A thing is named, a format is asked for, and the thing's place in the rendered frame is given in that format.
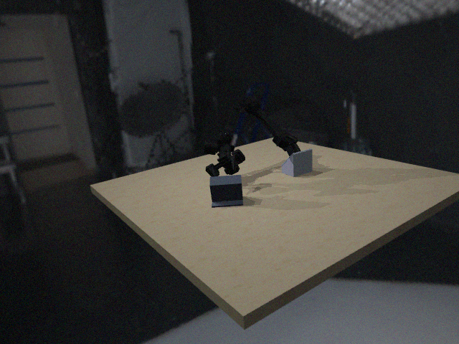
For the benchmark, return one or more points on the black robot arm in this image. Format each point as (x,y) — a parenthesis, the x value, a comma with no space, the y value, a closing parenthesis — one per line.
(250,104)

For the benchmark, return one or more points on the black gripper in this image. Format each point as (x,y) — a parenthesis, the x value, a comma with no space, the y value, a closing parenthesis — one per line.
(225,159)

